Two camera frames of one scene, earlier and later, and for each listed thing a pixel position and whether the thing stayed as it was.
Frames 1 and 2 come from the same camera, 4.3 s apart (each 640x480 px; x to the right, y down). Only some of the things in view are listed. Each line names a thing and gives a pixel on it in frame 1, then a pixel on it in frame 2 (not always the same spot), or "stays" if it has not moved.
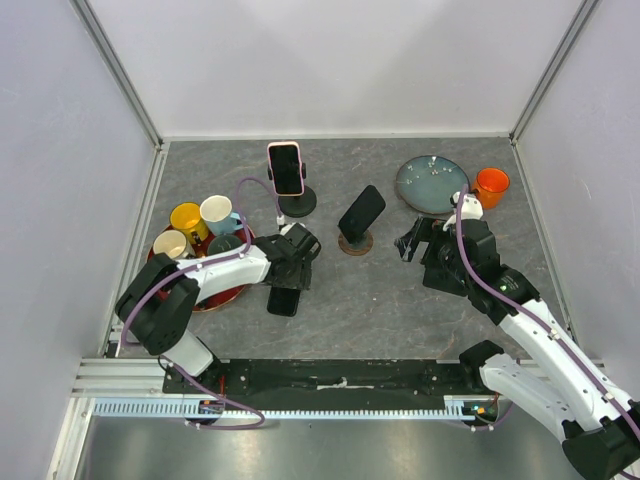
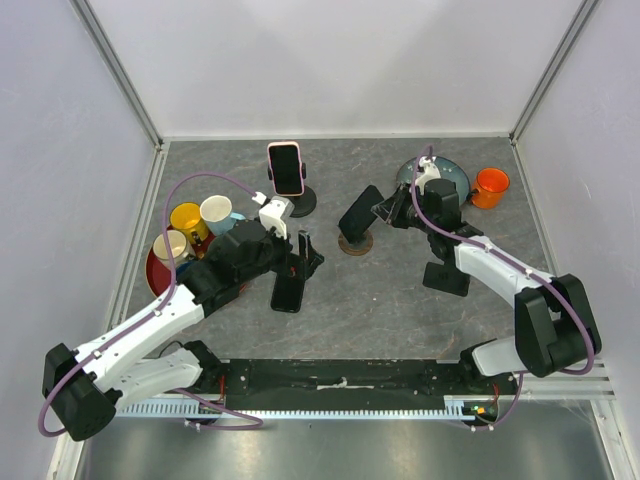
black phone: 283,301 stays
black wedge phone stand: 446,269 stays
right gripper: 428,229 to 387,210
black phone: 358,219 stays
